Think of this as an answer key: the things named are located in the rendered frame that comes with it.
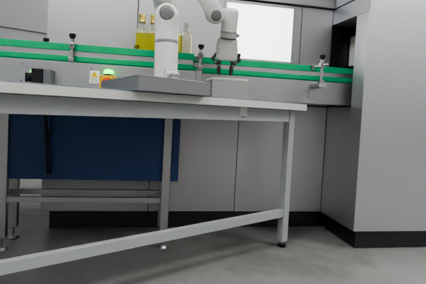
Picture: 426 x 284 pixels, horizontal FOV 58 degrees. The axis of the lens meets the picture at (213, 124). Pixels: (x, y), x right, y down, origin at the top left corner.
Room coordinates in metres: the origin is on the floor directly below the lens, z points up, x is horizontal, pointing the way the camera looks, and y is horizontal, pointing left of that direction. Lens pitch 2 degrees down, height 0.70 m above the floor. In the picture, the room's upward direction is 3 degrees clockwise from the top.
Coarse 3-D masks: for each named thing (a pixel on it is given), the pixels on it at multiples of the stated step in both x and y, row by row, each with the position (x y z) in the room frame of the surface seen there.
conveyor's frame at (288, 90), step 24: (0, 72) 1.73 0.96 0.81; (24, 72) 1.75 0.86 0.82; (72, 72) 1.78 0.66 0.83; (96, 72) 1.80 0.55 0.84; (120, 72) 1.83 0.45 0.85; (144, 72) 1.85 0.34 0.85; (192, 72) 1.89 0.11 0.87; (264, 96) 2.06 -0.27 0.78; (288, 96) 2.09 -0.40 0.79; (336, 96) 2.14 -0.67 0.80
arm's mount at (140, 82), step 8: (112, 80) 1.49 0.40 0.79; (120, 80) 1.44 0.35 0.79; (128, 80) 1.39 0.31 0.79; (136, 80) 1.34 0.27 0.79; (144, 80) 1.34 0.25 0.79; (152, 80) 1.36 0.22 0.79; (160, 80) 1.39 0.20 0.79; (168, 80) 1.41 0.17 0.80; (176, 80) 1.43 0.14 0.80; (184, 80) 1.45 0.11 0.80; (112, 88) 1.49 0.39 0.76; (120, 88) 1.43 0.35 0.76; (128, 88) 1.39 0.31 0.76; (136, 88) 1.34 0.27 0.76; (144, 88) 1.35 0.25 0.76; (152, 88) 1.37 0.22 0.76; (160, 88) 1.39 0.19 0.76; (168, 88) 1.41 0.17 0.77; (176, 88) 1.43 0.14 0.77; (184, 88) 1.45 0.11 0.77; (192, 88) 1.48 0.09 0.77; (200, 88) 1.50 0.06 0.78; (208, 88) 1.52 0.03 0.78
